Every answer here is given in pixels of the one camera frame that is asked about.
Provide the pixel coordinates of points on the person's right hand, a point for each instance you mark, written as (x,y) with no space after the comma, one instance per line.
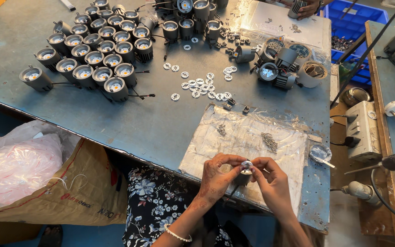
(276,188)

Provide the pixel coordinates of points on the person's left hand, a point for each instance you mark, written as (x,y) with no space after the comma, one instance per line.
(213,183)

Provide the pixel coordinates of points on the gray lamp housing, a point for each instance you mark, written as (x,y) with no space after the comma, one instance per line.
(268,54)
(244,54)
(242,178)
(286,57)

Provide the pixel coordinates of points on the large pile of screws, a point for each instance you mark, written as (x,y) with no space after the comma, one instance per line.
(270,142)

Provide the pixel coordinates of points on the small pile of screws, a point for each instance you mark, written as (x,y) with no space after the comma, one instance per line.
(221,130)

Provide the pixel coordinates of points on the plastic-covered work pad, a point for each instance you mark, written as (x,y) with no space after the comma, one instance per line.
(245,137)

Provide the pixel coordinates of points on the clear dish with paste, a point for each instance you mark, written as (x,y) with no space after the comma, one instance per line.
(320,152)

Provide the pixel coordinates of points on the white bangle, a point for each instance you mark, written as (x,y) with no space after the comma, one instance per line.
(176,235)

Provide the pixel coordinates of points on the dark floral dress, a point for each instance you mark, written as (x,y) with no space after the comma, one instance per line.
(153,209)

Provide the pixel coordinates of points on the small black clip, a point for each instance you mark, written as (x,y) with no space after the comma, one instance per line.
(246,109)
(227,106)
(231,101)

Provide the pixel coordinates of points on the white plug adaptor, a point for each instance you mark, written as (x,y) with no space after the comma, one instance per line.
(360,190)

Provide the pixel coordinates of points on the black plug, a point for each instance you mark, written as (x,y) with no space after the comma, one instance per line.
(351,141)
(350,118)

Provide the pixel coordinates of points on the scattered white plastic rings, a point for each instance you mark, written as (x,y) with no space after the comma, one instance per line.
(199,85)

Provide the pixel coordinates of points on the white socket box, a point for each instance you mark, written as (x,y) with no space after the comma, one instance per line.
(363,130)

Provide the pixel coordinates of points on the gray finned heat sink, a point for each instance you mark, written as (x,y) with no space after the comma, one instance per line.
(285,81)

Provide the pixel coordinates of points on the gray lamp with reflector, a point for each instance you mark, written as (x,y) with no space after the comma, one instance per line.
(268,72)

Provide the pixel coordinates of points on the beige tape roll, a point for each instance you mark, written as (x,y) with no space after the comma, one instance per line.
(312,73)

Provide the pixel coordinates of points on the brown paper sack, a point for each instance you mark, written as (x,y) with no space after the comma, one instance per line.
(81,192)

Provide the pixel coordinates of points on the tape roll holding parts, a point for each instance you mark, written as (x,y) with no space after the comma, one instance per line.
(299,50)

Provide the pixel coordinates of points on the tape roll holding screws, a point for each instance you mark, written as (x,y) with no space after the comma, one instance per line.
(274,44)

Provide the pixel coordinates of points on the scatter of small black clips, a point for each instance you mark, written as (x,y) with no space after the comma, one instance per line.
(231,39)

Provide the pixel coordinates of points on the big group of gray lamps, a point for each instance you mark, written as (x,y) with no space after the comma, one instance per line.
(94,58)

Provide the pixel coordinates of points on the blue plastic crate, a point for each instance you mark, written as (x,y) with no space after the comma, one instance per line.
(355,20)

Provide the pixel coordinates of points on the clear plastic bag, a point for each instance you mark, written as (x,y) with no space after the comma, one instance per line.
(19,168)

